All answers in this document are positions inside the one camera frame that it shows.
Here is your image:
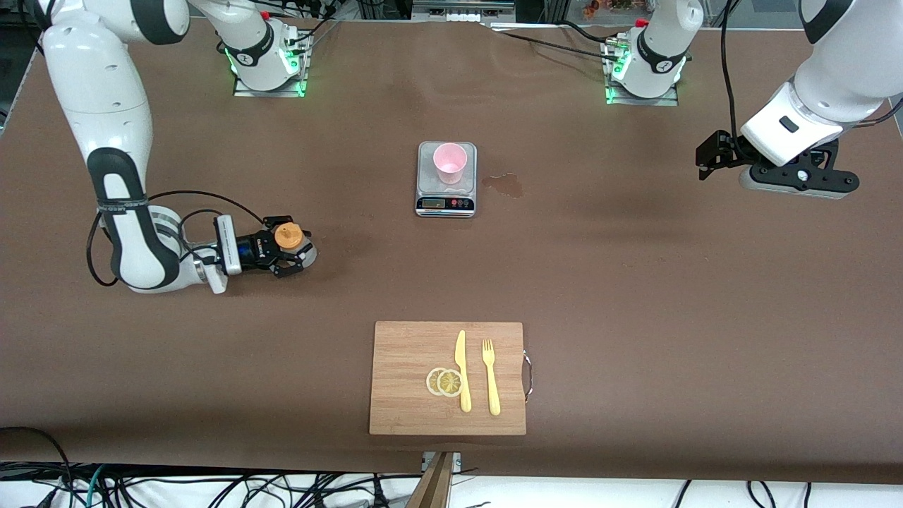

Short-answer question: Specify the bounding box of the yellow plastic knife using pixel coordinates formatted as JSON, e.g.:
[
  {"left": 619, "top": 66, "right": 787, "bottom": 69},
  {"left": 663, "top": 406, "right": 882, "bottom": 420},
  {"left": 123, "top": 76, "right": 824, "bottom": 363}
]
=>
[{"left": 454, "top": 329, "right": 472, "bottom": 413}]

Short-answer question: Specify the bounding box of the sauce bottle with orange cap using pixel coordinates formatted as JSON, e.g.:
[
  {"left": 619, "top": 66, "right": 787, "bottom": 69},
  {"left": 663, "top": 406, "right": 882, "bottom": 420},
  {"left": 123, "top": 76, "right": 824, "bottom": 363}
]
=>
[{"left": 274, "top": 222, "right": 318, "bottom": 272}]

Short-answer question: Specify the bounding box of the teal floor cable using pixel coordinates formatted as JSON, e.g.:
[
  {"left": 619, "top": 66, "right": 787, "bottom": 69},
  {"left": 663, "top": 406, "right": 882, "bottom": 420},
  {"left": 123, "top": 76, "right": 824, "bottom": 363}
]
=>
[{"left": 67, "top": 464, "right": 107, "bottom": 508}]

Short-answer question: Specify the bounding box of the short black table cable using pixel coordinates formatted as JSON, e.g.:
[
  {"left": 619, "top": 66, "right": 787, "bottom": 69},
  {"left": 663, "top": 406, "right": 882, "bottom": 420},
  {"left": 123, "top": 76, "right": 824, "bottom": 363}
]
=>
[{"left": 561, "top": 20, "right": 614, "bottom": 44}]

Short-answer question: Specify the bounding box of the yellow plastic fork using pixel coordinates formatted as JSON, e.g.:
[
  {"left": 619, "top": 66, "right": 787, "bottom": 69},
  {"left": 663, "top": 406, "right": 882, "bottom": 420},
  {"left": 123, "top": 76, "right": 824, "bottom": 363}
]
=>
[{"left": 482, "top": 339, "right": 502, "bottom": 416}]

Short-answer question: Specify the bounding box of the long black table cable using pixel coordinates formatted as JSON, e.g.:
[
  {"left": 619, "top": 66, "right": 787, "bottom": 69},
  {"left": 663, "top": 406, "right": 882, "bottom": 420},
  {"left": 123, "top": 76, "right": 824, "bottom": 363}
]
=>
[{"left": 490, "top": 28, "right": 618, "bottom": 61}]

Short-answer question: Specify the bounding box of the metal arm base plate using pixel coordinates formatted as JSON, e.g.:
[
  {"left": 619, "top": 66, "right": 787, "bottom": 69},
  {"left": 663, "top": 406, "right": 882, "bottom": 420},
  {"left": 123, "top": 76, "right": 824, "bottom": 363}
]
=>
[
  {"left": 605, "top": 42, "right": 680, "bottom": 107},
  {"left": 233, "top": 32, "right": 309, "bottom": 98}
]

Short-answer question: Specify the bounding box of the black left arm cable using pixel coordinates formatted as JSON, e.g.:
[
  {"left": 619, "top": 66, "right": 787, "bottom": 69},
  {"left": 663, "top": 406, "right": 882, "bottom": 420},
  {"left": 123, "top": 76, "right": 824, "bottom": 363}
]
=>
[{"left": 720, "top": 0, "right": 741, "bottom": 138}]

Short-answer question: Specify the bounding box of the pink plastic cup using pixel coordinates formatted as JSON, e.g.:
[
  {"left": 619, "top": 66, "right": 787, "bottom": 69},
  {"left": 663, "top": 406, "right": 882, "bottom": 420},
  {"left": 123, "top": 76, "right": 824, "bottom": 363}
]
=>
[{"left": 432, "top": 143, "right": 468, "bottom": 186}]

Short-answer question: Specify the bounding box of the wooden cutting board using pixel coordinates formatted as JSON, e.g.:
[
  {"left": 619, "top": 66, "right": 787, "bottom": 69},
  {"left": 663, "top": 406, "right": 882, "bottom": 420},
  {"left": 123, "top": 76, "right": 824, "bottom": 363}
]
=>
[{"left": 369, "top": 321, "right": 528, "bottom": 436}]

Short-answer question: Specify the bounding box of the grey power strip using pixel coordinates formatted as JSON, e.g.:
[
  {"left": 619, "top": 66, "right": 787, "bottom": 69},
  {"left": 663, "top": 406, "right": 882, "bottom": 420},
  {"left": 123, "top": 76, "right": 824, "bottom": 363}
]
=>
[{"left": 411, "top": 0, "right": 517, "bottom": 23}]

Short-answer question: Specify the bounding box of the grey digital kitchen scale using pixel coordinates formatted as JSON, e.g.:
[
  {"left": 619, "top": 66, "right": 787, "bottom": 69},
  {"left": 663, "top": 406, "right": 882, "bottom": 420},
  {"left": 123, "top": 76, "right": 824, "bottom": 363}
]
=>
[{"left": 415, "top": 141, "right": 478, "bottom": 219}]

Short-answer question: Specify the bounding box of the wooden beam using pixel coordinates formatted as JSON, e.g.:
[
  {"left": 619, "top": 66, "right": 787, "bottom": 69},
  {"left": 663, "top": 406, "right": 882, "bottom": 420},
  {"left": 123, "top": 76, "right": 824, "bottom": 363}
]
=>
[{"left": 406, "top": 452, "right": 454, "bottom": 508}]

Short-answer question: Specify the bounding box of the brown table cover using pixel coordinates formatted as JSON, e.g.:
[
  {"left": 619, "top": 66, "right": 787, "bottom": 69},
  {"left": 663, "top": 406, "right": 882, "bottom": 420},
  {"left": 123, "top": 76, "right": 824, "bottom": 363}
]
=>
[{"left": 0, "top": 13, "right": 903, "bottom": 485}]

